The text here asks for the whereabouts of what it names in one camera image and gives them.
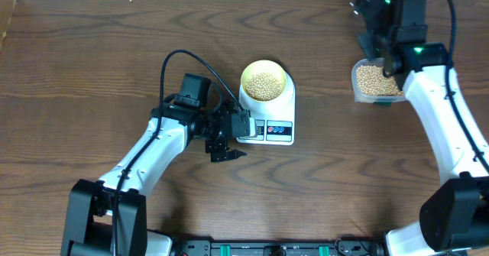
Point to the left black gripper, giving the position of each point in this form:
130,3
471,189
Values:
221,151

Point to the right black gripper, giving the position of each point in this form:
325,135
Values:
366,42

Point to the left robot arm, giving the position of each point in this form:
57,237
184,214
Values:
109,216

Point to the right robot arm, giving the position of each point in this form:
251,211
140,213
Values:
455,218

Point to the white digital kitchen scale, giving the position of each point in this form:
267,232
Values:
275,119

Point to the soybeans in yellow bowl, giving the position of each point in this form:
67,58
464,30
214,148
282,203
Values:
263,87

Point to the yellow plastic bowl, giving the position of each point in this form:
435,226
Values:
261,66

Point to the soybeans in container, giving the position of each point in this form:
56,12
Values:
372,82

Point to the clear plastic container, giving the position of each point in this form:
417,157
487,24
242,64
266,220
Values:
361,97

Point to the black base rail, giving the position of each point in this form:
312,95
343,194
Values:
340,247

